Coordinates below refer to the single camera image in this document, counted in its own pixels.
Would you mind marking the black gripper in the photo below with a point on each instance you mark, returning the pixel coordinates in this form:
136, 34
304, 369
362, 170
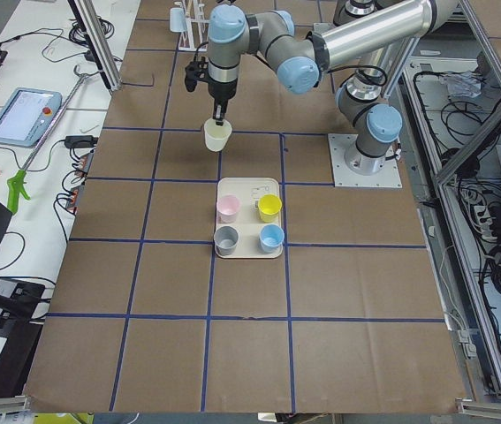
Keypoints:
220, 90

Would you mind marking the white plastic cup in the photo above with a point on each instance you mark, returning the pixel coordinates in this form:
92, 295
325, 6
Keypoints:
215, 135

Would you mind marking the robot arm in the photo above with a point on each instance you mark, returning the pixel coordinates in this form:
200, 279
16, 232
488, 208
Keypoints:
361, 30

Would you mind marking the pink plastic cup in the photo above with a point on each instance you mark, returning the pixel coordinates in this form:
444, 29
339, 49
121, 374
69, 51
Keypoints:
227, 208

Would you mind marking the yellow plastic cup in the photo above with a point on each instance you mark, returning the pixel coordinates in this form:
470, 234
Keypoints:
269, 206

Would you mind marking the grey plastic cup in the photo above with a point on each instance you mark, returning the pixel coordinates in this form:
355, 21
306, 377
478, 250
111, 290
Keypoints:
226, 239

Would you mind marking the light blue plastic cup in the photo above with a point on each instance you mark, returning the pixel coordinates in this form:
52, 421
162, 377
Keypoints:
271, 237

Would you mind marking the cream plastic tray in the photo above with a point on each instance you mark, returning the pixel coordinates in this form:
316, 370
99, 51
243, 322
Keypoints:
248, 223

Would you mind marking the metal reacher grabber pole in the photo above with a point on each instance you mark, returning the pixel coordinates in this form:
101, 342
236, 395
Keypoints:
82, 76

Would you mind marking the black power adapter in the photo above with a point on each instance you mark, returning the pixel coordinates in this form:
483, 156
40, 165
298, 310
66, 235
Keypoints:
80, 141

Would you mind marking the white wire cup rack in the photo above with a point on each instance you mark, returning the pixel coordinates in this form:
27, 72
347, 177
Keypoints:
196, 22

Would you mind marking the aluminium frame post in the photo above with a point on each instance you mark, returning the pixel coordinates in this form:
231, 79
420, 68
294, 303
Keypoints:
89, 22

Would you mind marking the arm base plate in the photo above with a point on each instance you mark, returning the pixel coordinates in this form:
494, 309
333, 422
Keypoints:
351, 168

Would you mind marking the aluminium cage frame rails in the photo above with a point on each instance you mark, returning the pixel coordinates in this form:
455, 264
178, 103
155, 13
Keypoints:
452, 86

